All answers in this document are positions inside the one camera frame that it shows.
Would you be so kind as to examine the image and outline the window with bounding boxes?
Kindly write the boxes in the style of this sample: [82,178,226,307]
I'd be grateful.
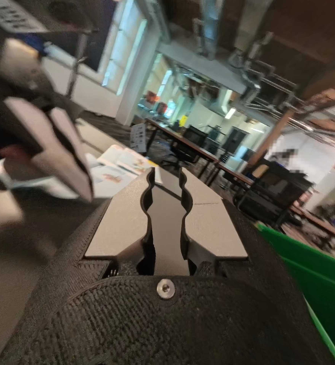
[101,0,149,97]

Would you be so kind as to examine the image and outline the metal ventilation duct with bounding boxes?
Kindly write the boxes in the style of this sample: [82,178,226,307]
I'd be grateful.
[139,0,299,114]

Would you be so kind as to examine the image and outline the lego instruction booklet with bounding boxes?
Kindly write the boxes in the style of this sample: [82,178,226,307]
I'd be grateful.
[6,144,159,200]

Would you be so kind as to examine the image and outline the black office chair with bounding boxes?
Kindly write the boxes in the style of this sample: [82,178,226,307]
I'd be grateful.
[160,140,202,171]

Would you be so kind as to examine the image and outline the green plastic bin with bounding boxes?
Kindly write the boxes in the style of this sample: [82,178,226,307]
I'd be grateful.
[256,223,335,365]

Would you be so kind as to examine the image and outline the metal stand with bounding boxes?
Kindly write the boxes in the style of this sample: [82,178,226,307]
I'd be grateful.
[46,27,100,99]

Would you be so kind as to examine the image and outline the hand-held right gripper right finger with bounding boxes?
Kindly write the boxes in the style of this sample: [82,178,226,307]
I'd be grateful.
[179,168,248,261]

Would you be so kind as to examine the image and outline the person's left hand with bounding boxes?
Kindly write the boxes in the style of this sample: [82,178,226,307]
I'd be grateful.
[0,143,30,161]

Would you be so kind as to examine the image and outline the black cart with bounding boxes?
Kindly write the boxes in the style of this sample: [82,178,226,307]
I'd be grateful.
[232,160,314,230]

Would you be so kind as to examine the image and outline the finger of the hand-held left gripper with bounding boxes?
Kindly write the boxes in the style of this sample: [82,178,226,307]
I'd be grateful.
[4,96,94,203]
[48,107,94,186]

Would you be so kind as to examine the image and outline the printed card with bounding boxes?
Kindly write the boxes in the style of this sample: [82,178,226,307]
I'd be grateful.
[130,123,149,157]

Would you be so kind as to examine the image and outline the wooden post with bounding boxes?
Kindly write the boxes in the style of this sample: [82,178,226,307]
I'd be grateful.
[247,108,297,169]

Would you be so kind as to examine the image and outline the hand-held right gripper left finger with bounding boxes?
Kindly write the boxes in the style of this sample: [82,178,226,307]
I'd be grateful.
[84,168,156,260]

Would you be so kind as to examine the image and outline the long wooden table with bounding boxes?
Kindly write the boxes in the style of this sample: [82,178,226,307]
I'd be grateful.
[145,117,255,187]

